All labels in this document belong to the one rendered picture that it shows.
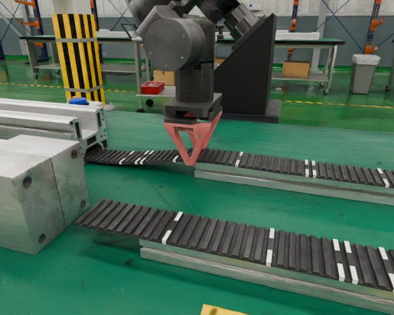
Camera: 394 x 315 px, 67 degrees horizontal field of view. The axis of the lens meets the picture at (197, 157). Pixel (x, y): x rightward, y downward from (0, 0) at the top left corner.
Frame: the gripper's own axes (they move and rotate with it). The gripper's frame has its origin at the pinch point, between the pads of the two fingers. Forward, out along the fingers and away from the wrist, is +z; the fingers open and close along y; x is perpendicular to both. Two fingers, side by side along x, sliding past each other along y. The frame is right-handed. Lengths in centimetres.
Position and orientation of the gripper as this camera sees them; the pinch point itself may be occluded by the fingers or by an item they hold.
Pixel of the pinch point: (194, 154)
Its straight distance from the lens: 48.8
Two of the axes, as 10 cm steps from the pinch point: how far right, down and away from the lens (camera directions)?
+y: -2.9, 3.9, -8.8
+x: 9.6, 1.2, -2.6
